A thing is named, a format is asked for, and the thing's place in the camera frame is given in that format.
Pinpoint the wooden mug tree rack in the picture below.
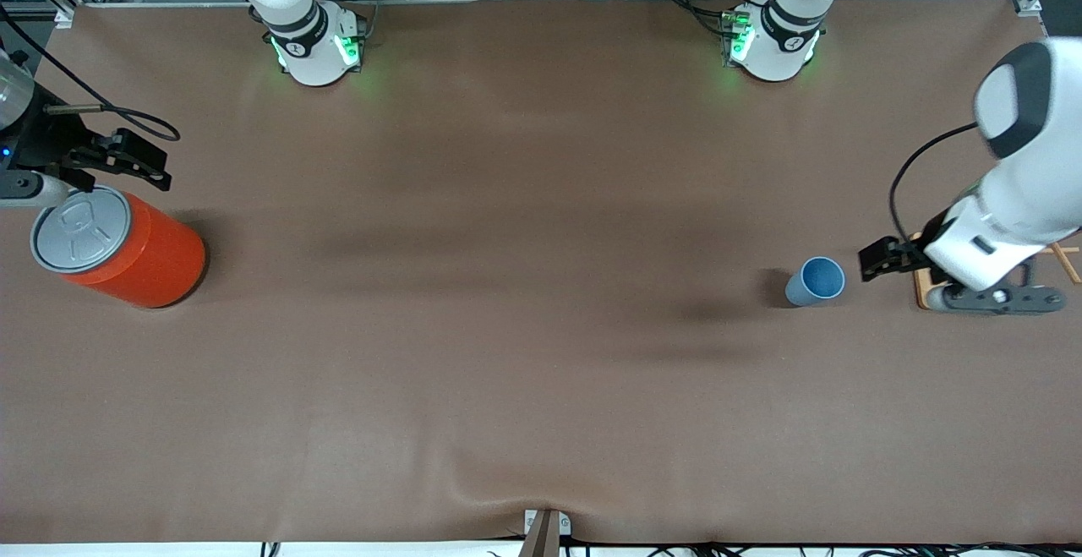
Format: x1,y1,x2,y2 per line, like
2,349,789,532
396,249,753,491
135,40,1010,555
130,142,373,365
910,232,1082,313

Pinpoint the grey metal bracket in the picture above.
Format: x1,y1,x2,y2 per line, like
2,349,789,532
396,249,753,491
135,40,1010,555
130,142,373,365
522,508,573,538

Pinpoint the brown table mat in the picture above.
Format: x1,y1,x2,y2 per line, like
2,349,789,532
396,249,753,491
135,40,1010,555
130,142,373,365
0,0,1082,545

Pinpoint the light blue cup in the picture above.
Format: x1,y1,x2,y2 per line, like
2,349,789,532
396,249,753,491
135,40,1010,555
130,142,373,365
784,256,846,309

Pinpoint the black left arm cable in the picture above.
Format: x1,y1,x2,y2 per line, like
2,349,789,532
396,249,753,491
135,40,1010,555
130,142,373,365
888,122,981,242

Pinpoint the orange can with grey lid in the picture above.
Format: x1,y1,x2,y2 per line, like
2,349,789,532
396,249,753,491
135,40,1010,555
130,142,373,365
30,186,207,310

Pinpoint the brown flat bar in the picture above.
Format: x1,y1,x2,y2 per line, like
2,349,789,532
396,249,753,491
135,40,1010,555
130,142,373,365
517,510,561,557

